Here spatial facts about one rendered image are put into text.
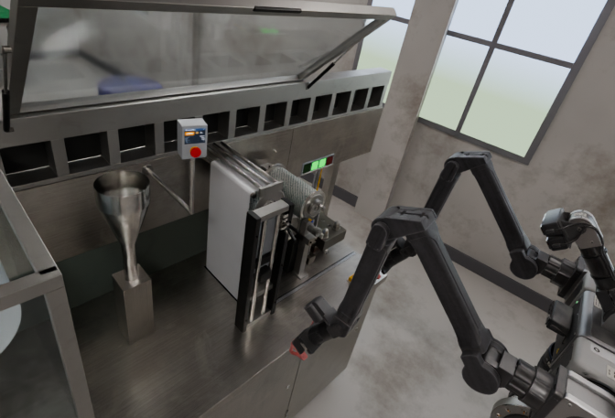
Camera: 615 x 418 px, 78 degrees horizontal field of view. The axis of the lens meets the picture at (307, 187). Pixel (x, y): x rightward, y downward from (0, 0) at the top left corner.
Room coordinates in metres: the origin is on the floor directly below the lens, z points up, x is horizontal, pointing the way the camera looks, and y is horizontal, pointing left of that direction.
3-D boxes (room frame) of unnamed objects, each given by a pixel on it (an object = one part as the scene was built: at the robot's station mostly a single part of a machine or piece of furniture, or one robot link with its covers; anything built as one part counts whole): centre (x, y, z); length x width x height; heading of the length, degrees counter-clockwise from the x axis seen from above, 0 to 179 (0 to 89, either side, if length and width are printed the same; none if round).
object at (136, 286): (0.85, 0.50, 1.18); 0.14 x 0.14 x 0.57
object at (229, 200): (1.18, 0.30, 1.17); 0.34 x 0.05 x 0.54; 51
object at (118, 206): (0.85, 0.50, 1.50); 0.14 x 0.14 x 0.06
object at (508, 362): (0.57, -0.49, 1.43); 0.10 x 0.05 x 0.09; 58
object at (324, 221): (1.58, -0.02, 1.00); 0.40 x 0.16 x 0.06; 51
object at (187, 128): (0.93, 0.33, 1.66); 0.07 x 0.07 x 0.10; 36
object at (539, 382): (0.53, -0.56, 1.45); 0.09 x 0.08 x 0.12; 148
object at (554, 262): (0.96, -0.82, 1.45); 0.09 x 0.08 x 0.12; 148
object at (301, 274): (1.29, -0.05, 1.05); 0.06 x 0.05 x 0.31; 51
